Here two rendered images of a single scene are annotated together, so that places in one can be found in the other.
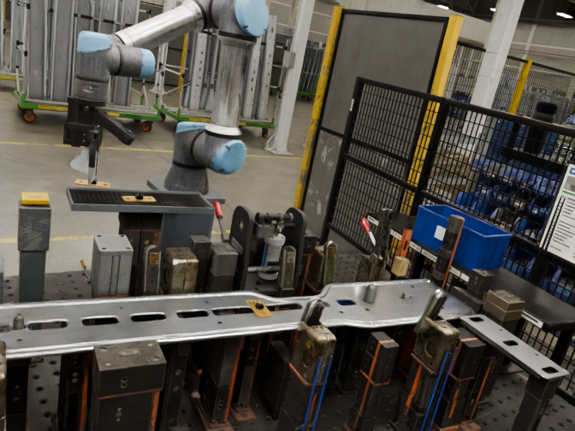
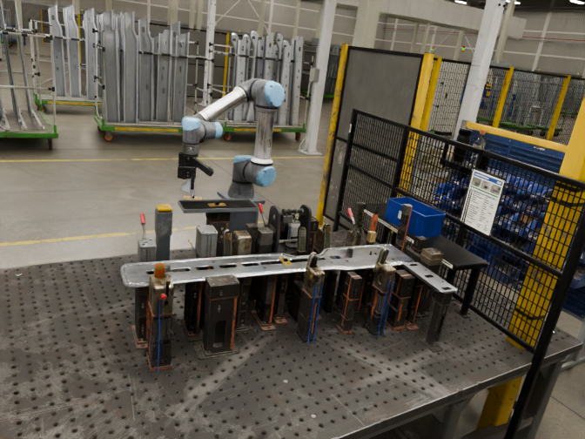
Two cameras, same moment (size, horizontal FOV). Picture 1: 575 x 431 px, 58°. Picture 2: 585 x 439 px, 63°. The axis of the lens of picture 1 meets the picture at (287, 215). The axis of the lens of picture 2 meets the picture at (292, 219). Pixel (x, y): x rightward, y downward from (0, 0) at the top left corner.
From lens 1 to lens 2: 0.90 m
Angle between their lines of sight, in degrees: 4
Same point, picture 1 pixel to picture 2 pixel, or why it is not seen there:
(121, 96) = (178, 114)
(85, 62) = (188, 135)
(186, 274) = (245, 244)
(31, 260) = (163, 240)
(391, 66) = (386, 90)
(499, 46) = (481, 60)
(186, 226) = (242, 218)
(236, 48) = (266, 113)
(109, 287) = (206, 253)
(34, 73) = (110, 102)
